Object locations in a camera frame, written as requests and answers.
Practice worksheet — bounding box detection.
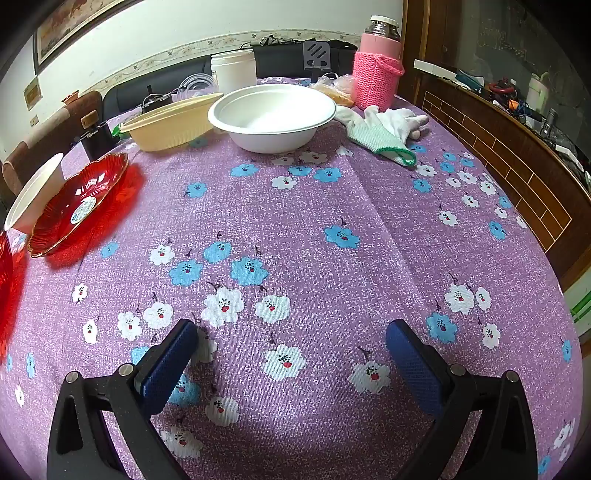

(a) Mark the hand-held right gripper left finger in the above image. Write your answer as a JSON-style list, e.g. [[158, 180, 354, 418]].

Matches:
[[47, 318, 199, 480]]

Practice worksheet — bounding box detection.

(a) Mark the cream plastic bowl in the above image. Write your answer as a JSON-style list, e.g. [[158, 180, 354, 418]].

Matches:
[[120, 92, 225, 153]]

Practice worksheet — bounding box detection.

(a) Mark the yellow wall plaque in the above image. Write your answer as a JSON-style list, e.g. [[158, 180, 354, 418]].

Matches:
[[23, 76, 43, 110]]

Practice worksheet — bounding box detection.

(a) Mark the round black device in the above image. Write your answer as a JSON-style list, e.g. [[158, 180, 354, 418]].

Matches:
[[141, 85, 172, 114]]

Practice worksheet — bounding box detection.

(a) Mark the red scalloped glass dish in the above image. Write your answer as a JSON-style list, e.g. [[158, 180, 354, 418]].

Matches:
[[27, 152, 130, 258]]

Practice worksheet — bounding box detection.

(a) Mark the purple floral tablecloth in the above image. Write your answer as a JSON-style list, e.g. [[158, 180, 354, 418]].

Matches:
[[0, 76, 583, 480]]

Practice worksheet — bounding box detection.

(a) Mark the large red glass plate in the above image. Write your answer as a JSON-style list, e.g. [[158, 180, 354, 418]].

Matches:
[[0, 230, 16, 324]]

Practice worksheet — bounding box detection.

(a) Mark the brown armchair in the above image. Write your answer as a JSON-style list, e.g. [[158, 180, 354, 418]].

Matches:
[[1, 90, 103, 197]]

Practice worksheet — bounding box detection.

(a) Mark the white plastic jar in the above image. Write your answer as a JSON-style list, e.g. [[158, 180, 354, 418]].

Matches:
[[211, 50, 257, 95]]

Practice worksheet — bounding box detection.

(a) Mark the white glove with green cuff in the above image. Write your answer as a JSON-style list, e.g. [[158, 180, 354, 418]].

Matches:
[[335, 105, 430, 168]]

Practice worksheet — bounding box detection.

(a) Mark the black leather sofa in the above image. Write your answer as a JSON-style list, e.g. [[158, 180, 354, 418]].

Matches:
[[102, 44, 361, 123]]

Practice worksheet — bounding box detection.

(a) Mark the clear plastic container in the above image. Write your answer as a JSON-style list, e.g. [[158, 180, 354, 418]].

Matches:
[[173, 73, 218, 100]]

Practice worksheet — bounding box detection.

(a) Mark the clear plastic food bag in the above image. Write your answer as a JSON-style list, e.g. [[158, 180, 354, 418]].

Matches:
[[309, 74, 356, 108]]

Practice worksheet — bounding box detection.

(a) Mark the dark cloth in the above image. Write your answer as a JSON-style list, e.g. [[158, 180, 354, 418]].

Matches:
[[240, 36, 301, 49]]

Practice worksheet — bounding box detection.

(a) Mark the pink knit-sleeved bottle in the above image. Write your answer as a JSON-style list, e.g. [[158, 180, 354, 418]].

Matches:
[[353, 15, 406, 112]]

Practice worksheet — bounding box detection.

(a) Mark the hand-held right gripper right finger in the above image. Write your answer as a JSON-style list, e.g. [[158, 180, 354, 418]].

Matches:
[[386, 318, 539, 480]]

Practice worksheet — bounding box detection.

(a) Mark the framed wall painting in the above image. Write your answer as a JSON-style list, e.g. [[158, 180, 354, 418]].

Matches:
[[33, 0, 153, 75]]

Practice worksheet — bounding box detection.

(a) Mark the white kettle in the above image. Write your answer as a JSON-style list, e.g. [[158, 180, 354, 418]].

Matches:
[[526, 71, 550, 109]]

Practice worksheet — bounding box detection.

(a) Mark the black device with wooden knob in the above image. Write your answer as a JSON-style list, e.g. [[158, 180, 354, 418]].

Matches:
[[81, 111, 115, 160]]

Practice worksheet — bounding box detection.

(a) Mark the white paper bowl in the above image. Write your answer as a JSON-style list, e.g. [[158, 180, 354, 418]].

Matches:
[[4, 152, 65, 235], [208, 84, 337, 154]]

